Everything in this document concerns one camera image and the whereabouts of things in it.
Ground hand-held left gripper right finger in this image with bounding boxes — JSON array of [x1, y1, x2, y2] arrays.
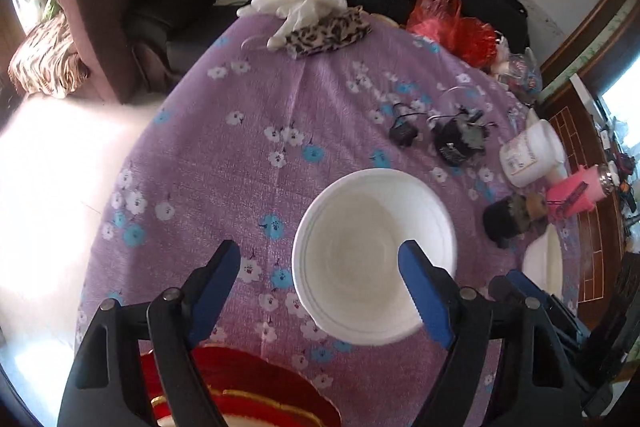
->
[[397, 239, 583, 427]]

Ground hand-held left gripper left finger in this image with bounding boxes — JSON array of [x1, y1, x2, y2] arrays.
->
[[57, 239, 242, 427]]

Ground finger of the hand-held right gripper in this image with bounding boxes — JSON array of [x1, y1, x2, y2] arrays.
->
[[545, 293, 591, 358], [488, 269, 551, 310]]

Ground red ribbed flower-print plate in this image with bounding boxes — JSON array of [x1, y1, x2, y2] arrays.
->
[[139, 344, 342, 427]]

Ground large white paper bowl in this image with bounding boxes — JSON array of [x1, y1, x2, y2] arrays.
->
[[292, 168, 458, 348]]

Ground black jar with wooden cap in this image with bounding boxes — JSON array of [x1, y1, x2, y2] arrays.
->
[[482, 192, 548, 250]]

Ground wooden cabinet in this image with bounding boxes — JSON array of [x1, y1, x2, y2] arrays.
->
[[542, 74, 640, 318]]

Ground glass bottle with pink sleeve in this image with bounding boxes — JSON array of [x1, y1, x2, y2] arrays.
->
[[545, 163, 621, 220]]

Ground purple floral tablecloth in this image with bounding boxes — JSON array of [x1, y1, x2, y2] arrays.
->
[[75, 9, 583, 427]]

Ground white plastic jar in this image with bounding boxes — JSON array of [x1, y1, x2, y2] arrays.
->
[[500, 119, 568, 188]]

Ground black cylindrical motor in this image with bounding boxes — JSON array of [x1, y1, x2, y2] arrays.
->
[[431, 107, 488, 168]]

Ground small black power adapter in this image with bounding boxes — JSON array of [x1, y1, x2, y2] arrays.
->
[[390, 104, 419, 148]]

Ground clear plastic bag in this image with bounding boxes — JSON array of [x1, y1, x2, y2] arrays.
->
[[495, 49, 543, 100]]

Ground red plastic bag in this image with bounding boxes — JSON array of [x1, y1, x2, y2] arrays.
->
[[406, 0, 498, 68]]

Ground leopard print cloth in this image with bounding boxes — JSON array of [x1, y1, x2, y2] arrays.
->
[[287, 5, 373, 58]]

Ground brown armchair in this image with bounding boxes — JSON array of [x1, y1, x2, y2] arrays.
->
[[52, 0, 221, 105]]

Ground striped brown cushion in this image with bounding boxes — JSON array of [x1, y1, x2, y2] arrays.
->
[[9, 14, 91, 98]]

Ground white gloves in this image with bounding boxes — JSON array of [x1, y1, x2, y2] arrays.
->
[[237, 0, 348, 50]]

